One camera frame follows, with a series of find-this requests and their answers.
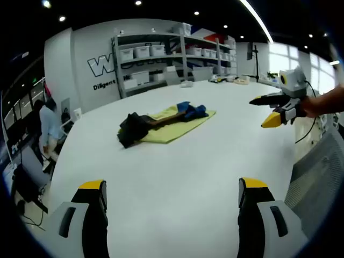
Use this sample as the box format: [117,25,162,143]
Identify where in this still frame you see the yellow-green cloth template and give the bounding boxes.
[118,105,217,145]

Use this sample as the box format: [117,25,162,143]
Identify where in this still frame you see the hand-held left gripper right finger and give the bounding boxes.
[237,177,310,258]

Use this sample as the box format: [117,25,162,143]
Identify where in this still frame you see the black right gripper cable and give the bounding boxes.
[295,79,318,145]

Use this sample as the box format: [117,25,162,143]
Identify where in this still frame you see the rows of white storage bins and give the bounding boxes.
[119,23,237,89]

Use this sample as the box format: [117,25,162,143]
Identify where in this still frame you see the black monitor on stand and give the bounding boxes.
[246,44,261,83]

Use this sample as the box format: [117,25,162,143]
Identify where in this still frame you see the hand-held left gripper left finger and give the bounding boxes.
[47,179,110,258]

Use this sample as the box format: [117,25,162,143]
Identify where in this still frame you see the white and yellow gadget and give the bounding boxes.
[210,74,234,83]

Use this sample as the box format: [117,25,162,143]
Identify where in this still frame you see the grey white desk chair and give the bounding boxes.
[60,98,73,130]

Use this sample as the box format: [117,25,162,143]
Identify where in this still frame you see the blue and black garment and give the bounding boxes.
[117,101,210,149]

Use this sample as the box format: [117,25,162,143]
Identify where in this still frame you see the long ceiling light strip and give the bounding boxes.
[238,0,275,44]

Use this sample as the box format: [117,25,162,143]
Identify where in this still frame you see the grey metal shelving unit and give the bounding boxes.
[110,25,239,99]

